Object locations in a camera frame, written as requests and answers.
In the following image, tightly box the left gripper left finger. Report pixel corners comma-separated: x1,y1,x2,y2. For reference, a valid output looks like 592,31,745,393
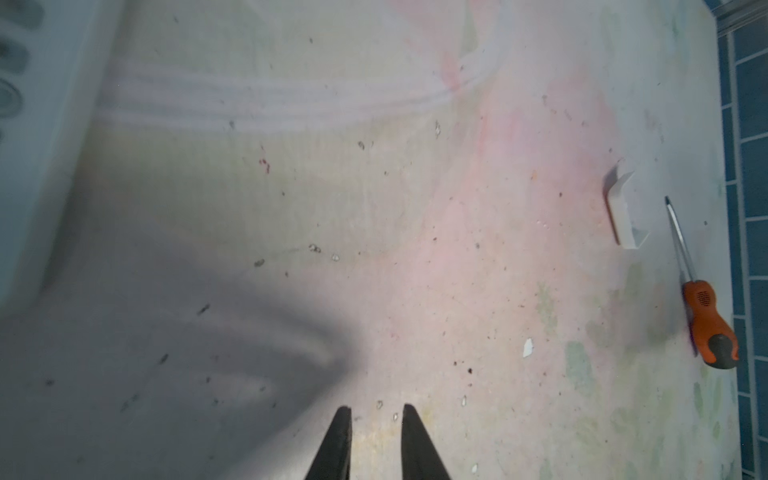
305,406,352,480

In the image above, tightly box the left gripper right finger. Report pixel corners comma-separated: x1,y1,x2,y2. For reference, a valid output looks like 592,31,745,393
400,404,450,480

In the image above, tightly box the orange black screwdriver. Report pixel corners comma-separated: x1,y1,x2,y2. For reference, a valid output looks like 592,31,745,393
664,196,739,370

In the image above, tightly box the white battery cover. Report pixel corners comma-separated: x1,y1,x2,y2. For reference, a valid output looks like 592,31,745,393
603,158,649,250

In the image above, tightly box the left white remote control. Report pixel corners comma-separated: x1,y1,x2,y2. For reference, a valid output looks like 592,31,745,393
1,1,125,316

